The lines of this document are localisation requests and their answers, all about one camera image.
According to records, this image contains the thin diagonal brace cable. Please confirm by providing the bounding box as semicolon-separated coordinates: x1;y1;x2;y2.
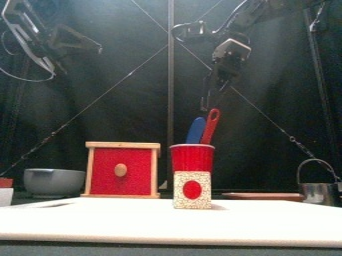
0;0;226;177
130;0;342;183

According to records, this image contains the grey-blue bowl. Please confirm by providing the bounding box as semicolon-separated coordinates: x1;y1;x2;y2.
23;168;87;198

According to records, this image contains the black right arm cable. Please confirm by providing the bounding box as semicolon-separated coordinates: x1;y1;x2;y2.
171;20;225;43

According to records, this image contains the red plastic cup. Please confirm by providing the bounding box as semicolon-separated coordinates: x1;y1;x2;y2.
169;143;217;174

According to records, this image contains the toy sushi roll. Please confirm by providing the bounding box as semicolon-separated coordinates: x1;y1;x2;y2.
173;170;214;210

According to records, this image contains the small metal pot with handle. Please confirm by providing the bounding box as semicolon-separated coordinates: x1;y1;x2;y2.
295;158;342;207

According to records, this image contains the grey left arm cable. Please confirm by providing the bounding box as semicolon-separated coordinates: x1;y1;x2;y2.
0;29;58;83

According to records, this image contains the white cutting board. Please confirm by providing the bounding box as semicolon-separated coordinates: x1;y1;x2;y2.
0;196;342;249

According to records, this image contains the wooden box with red drawer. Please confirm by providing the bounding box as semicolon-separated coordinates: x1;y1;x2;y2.
80;141;162;200

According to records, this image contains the brown square tray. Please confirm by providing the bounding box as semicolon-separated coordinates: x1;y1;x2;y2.
221;192;308;202

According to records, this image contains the vertical metal frame pole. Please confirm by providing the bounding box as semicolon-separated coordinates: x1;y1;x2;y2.
167;0;175;191

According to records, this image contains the slanted black frame post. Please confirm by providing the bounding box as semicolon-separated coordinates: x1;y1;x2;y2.
304;6;336;161

